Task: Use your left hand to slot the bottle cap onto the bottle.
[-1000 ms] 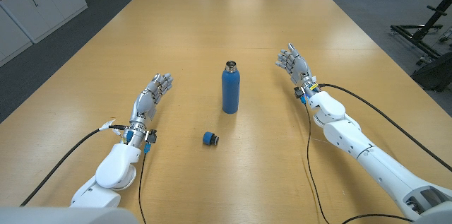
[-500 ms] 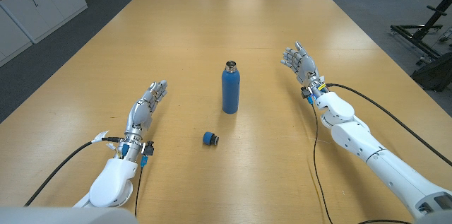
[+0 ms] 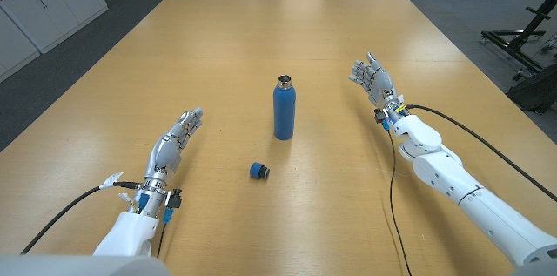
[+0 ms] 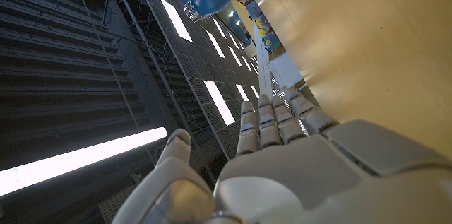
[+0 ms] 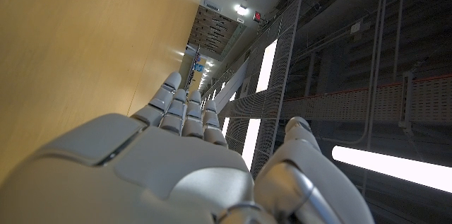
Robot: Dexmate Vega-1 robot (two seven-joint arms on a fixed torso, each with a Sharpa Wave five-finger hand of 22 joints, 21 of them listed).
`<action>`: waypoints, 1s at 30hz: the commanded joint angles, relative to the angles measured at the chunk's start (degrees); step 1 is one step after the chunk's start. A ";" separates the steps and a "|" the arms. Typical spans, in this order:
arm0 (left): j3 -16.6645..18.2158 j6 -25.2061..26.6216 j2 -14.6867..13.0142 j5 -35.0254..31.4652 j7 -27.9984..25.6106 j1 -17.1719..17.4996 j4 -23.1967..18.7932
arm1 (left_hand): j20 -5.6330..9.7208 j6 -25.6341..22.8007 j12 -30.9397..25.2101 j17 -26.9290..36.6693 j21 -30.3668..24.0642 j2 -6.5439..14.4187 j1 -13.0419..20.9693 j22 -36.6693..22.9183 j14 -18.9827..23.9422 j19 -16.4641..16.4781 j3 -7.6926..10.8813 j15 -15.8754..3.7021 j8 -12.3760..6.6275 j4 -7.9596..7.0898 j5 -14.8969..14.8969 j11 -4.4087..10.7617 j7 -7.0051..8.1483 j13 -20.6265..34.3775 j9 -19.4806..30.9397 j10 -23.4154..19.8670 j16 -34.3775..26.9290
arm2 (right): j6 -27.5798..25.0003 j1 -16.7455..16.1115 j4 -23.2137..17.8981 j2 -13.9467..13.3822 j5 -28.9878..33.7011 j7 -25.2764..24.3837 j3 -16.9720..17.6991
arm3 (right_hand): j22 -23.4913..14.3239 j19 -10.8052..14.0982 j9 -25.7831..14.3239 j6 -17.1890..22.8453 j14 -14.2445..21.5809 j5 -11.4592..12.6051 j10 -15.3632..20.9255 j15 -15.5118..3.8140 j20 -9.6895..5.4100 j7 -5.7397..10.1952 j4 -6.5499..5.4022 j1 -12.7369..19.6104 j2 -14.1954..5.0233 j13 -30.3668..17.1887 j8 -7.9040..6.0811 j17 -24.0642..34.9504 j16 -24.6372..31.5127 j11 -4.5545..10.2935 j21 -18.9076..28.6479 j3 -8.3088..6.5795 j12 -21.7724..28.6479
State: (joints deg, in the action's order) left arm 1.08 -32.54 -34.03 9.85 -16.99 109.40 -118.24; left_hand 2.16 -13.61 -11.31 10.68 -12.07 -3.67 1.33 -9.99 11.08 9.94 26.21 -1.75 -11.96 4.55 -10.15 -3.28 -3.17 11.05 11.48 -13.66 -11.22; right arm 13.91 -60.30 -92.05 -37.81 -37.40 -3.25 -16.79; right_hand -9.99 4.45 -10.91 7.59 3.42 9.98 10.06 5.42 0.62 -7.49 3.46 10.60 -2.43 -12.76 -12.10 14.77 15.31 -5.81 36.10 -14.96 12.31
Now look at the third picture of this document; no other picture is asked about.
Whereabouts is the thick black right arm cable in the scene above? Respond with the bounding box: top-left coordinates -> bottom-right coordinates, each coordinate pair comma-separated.
405,104 -> 557,204

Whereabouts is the long white cabinet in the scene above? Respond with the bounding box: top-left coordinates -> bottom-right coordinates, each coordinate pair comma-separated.
0,0 -> 109,84

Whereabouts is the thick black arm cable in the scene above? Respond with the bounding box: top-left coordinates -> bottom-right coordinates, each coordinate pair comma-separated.
20,181 -> 143,255
405,104 -> 557,204

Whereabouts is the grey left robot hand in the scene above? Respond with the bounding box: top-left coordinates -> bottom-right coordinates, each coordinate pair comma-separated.
143,106 -> 205,181

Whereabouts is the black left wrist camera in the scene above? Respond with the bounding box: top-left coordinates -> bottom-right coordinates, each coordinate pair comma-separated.
166,187 -> 183,210

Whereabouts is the black angular base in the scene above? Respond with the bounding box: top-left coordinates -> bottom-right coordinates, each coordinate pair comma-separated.
506,64 -> 557,115

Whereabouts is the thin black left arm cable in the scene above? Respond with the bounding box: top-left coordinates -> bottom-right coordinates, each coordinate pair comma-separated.
156,208 -> 173,259

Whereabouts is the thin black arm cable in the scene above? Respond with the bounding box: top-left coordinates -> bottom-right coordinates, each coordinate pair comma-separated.
156,208 -> 173,259
385,127 -> 413,276

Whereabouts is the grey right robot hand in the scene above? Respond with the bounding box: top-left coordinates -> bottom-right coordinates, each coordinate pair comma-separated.
347,51 -> 404,111

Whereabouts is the blue bottle cap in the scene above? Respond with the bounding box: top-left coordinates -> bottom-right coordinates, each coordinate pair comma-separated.
249,161 -> 271,180

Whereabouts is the black metal stand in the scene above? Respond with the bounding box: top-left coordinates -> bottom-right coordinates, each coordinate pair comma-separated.
480,0 -> 557,81

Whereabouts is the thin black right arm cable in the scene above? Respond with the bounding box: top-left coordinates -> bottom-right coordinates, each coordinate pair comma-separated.
385,127 -> 413,276

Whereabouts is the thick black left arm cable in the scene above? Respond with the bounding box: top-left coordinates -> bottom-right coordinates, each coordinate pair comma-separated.
20,181 -> 143,255

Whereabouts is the blue metal bottle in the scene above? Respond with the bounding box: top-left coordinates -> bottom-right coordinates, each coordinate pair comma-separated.
272,74 -> 297,141

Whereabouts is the white paper cable tag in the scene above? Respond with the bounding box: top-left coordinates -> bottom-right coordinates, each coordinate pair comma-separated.
98,172 -> 125,191

